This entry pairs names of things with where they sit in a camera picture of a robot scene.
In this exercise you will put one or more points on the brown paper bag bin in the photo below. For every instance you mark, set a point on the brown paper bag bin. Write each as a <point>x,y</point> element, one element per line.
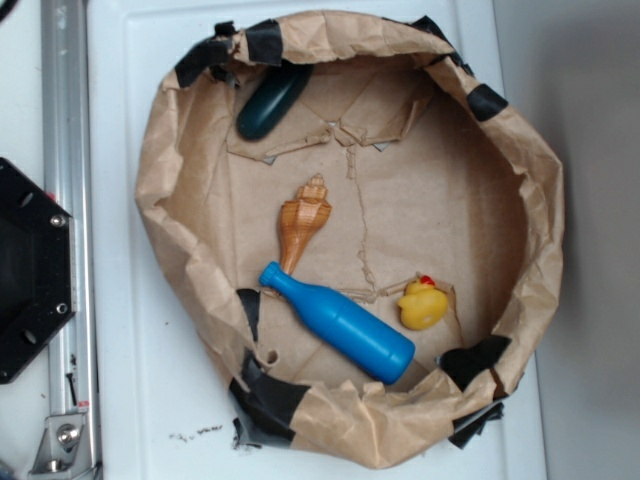
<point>429,172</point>

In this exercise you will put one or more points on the yellow rubber duck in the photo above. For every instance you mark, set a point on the yellow rubber duck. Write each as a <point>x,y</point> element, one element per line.
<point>422,305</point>

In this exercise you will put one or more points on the dark green oblong capsule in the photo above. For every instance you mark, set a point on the dark green oblong capsule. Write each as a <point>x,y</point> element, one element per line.
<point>271,101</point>

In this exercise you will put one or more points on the metal corner bracket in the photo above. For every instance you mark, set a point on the metal corner bracket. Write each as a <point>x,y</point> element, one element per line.
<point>63,451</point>

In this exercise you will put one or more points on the orange conch shell toy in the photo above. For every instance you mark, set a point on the orange conch shell toy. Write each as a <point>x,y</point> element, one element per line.
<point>300,219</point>

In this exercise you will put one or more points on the blue plastic bottle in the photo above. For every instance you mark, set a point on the blue plastic bottle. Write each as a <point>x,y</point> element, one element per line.
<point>374,346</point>

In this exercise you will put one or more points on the aluminium extrusion rail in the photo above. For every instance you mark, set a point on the aluminium extrusion rail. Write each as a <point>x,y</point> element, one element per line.
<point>73,371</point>

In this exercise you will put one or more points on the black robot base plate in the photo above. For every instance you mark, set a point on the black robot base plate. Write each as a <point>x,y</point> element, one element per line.
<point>36,277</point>

